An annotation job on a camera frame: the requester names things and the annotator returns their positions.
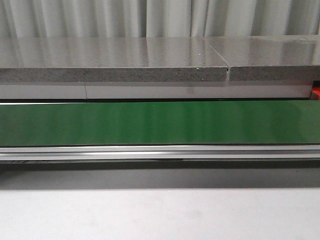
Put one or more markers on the grey stone slab right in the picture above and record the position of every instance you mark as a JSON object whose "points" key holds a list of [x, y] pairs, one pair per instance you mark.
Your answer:
{"points": [[294, 58]]}

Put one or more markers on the grey stone slab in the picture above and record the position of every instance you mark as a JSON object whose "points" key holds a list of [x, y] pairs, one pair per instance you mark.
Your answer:
{"points": [[109, 60], [294, 58]]}

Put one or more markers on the grey stone slab left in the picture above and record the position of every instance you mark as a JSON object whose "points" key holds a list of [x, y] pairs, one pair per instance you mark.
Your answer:
{"points": [[109, 60]]}

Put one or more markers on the green conveyor belt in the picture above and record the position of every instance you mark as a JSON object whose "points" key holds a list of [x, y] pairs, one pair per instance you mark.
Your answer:
{"points": [[155, 123]]}

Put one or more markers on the red plastic tray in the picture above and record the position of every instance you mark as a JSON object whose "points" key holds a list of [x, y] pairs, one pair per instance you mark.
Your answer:
{"points": [[315, 91]]}

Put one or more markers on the grey pleated curtain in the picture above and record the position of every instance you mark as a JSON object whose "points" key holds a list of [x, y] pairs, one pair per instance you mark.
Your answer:
{"points": [[158, 18]]}

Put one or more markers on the aluminium conveyor side rail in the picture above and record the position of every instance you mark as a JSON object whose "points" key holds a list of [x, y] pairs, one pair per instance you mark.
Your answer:
{"points": [[156, 153]]}

